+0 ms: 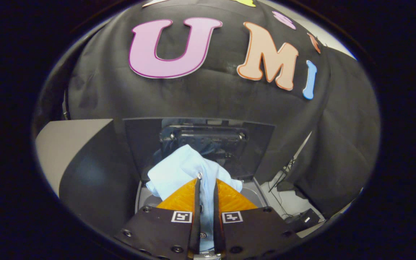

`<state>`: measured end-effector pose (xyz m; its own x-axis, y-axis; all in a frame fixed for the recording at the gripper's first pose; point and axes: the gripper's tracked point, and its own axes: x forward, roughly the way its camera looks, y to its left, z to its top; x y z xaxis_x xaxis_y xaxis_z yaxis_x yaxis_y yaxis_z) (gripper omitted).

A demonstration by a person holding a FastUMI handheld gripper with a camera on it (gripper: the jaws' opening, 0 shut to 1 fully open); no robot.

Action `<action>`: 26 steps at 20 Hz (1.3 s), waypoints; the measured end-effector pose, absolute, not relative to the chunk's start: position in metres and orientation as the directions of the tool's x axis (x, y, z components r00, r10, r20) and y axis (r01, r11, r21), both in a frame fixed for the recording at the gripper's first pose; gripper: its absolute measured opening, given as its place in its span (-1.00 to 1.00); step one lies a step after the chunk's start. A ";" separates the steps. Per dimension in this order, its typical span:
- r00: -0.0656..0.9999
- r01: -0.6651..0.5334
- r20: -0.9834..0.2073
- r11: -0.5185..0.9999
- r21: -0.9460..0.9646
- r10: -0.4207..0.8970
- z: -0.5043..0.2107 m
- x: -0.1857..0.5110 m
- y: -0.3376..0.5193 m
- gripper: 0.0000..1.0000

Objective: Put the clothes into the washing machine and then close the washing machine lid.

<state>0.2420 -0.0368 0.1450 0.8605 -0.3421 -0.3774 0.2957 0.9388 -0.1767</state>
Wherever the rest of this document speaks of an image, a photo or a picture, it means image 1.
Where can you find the black backdrop cloth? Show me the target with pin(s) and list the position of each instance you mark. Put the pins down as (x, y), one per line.
(211, 97)

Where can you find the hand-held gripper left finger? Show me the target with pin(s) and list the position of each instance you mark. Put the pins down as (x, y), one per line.
(196, 224)

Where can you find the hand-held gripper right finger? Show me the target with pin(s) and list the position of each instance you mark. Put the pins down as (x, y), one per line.
(217, 227)

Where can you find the beige cabinet with dark top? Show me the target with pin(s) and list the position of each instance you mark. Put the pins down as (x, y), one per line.
(70, 144)

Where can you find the light blue shirt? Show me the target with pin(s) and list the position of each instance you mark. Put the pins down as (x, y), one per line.
(179, 169)

